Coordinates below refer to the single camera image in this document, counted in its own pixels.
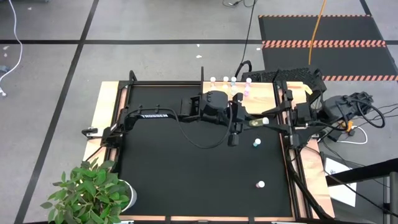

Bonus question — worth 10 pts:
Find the black perforated computer case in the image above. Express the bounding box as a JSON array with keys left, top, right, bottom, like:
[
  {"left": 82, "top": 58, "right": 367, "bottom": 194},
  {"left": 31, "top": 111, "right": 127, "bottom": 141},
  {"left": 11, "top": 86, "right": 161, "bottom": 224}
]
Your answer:
[{"left": 241, "top": 67, "right": 328, "bottom": 105}]

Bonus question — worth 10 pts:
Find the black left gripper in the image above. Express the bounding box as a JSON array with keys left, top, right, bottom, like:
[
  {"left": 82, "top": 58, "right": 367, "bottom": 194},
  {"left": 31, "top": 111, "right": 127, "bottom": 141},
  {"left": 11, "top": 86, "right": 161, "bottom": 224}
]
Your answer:
[{"left": 228, "top": 92, "right": 265, "bottom": 147}]

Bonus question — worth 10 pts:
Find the white plant pot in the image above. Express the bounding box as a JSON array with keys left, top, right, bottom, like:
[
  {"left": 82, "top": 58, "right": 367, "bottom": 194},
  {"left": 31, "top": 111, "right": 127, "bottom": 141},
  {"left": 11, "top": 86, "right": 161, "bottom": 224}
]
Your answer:
[{"left": 119, "top": 179, "right": 137, "bottom": 212}]

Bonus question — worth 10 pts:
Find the black floor cable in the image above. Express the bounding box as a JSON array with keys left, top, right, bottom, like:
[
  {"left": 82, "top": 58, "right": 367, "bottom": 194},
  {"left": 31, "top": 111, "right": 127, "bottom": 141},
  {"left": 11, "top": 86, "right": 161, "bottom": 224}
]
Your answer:
[{"left": 373, "top": 104, "right": 398, "bottom": 122}]

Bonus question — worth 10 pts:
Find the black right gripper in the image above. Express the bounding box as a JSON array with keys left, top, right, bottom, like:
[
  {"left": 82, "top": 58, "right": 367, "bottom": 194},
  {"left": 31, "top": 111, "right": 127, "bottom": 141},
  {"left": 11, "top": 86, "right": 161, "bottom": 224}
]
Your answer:
[{"left": 262, "top": 89, "right": 312, "bottom": 149}]

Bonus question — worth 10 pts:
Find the black aluminium table frame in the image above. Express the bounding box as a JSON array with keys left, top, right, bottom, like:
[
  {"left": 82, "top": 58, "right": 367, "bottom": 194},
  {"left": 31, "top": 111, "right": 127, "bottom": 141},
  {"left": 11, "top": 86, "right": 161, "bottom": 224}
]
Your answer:
[{"left": 111, "top": 70, "right": 335, "bottom": 223}]

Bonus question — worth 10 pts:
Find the white paper sheet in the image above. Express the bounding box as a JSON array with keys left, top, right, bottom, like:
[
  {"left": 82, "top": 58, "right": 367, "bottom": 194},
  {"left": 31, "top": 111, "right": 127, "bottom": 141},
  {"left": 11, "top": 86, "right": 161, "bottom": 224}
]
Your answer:
[{"left": 323, "top": 157, "right": 358, "bottom": 208}]

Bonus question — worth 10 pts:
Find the black cable sleeve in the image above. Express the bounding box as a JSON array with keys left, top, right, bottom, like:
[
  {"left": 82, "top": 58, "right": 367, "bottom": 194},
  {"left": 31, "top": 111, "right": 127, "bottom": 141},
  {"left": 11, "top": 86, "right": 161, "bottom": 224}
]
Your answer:
[{"left": 284, "top": 146, "right": 332, "bottom": 220}]

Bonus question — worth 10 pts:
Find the black power adapter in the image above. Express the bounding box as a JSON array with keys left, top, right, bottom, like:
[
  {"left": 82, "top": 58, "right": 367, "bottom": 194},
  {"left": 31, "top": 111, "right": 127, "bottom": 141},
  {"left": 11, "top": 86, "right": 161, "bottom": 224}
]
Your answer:
[{"left": 328, "top": 129, "right": 343, "bottom": 142}]

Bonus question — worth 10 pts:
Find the yellow hanging cable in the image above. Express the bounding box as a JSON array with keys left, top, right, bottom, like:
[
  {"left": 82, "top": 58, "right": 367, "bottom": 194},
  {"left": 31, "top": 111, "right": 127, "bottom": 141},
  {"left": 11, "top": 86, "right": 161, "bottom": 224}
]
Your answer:
[{"left": 308, "top": 0, "right": 328, "bottom": 65}]

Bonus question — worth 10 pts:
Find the black hazard-striped floor mat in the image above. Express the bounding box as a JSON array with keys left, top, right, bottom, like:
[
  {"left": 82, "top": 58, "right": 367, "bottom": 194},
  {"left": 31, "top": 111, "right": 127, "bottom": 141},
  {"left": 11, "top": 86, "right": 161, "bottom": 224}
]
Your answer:
[{"left": 258, "top": 14, "right": 398, "bottom": 82}]

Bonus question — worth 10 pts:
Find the grey metal post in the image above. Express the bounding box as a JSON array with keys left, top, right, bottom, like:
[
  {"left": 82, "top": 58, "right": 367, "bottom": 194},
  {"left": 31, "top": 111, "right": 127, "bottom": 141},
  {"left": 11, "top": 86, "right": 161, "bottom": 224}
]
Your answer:
[{"left": 382, "top": 171, "right": 398, "bottom": 224}]

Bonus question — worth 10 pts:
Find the black table clamp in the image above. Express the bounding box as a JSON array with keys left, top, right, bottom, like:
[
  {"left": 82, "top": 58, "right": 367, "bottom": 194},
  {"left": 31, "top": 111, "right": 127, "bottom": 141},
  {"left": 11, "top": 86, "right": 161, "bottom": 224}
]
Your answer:
[{"left": 81, "top": 126, "right": 101, "bottom": 139}]

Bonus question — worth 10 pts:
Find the orange power strip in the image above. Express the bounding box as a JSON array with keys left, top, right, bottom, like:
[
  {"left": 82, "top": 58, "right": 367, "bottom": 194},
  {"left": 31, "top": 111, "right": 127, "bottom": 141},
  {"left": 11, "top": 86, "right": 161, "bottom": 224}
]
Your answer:
[{"left": 340, "top": 120, "right": 355, "bottom": 133}]

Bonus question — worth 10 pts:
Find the black metal bar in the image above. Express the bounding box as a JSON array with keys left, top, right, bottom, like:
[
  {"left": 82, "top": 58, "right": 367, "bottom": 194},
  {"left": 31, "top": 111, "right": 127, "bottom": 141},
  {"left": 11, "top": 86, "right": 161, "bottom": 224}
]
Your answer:
[{"left": 325, "top": 157, "right": 398, "bottom": 187}]

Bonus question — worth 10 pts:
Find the light wooden shelf board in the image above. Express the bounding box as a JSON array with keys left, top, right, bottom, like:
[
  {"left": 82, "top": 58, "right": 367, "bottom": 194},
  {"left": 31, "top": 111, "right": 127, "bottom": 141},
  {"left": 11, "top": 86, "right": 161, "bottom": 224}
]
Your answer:
[{"left": 202, "top": 81, "right": 280, "bottom": 115}]

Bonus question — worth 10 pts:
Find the white floor cable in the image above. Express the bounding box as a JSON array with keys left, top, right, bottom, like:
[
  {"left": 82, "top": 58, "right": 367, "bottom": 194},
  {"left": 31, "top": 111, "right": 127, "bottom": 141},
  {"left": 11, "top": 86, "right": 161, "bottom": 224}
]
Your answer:
[{"left": 0, "top": 0, "right": 23, "bottom": 97}]

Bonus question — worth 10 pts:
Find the black table mat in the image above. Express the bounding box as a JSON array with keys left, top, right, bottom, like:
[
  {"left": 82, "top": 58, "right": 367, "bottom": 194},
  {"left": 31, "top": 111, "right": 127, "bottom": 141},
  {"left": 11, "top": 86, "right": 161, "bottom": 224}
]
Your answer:
[{"left": 119, "top": 84, "right": 295, "bottom": 218}]

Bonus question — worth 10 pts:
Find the black hanging cable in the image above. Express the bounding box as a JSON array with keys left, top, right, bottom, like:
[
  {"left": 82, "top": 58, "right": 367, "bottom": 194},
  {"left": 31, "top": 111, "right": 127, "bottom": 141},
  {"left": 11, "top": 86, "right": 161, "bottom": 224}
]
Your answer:
[{"left": 234, "top": 0, "right": 257, "bottom": 81}]

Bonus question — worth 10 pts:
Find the white power cable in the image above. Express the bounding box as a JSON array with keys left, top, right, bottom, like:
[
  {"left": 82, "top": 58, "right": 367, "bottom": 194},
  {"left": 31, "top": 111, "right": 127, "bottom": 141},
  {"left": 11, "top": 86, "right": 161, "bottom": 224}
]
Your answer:
[{"left": 337, "top": 126, "right": 369, "bottom": 146}]

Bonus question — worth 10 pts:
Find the green leafy potted plant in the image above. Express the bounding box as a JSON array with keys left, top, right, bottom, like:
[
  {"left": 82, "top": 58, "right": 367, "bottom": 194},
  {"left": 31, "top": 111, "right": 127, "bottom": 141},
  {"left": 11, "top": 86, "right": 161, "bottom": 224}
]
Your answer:
[{"left": 40, "top": 157, "right": 132, "bottom": 224}]

